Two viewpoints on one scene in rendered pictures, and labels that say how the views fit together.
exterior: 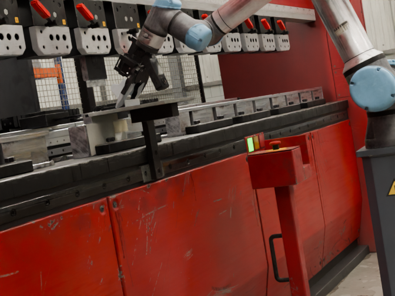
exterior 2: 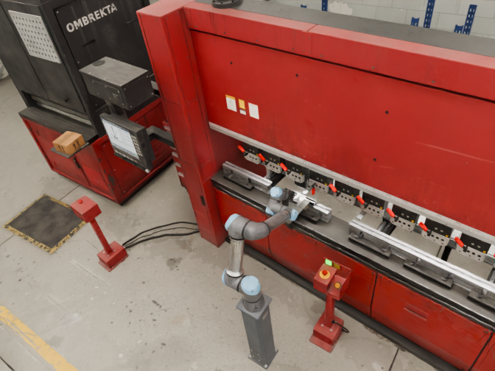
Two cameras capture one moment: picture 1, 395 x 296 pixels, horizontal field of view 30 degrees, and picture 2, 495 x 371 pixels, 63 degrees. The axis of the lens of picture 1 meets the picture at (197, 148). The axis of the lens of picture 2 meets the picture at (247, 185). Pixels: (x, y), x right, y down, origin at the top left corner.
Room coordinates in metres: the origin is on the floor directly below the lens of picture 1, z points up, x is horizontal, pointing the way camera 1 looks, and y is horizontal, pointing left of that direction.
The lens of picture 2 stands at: (2.55, -1.90, 3.15)
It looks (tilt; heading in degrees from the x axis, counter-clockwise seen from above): 42 degrees down; 107
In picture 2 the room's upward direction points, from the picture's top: 8 degrees counter-clockwise
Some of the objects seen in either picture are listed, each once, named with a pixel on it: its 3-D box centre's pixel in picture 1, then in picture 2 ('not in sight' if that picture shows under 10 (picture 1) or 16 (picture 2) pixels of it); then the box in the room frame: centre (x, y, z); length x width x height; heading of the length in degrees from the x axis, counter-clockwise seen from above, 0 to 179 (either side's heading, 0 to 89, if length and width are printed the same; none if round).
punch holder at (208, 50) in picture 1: (201, 32); (405, 214); (2.96, -0.09, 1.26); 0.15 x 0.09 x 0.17; 152
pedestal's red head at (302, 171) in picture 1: (278, 157); (331, 278); (2.54, -0.27, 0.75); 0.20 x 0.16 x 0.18; 156
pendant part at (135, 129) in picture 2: not in sight; (130, 139); (0.96, 0.35, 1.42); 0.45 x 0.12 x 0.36; 153
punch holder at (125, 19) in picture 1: (119, 30); (321, 179); (2.43, 0.19, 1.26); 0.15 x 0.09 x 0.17; 152
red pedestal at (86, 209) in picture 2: not in sight; (99, 232); (0.36, 0.19, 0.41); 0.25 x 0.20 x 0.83; 62
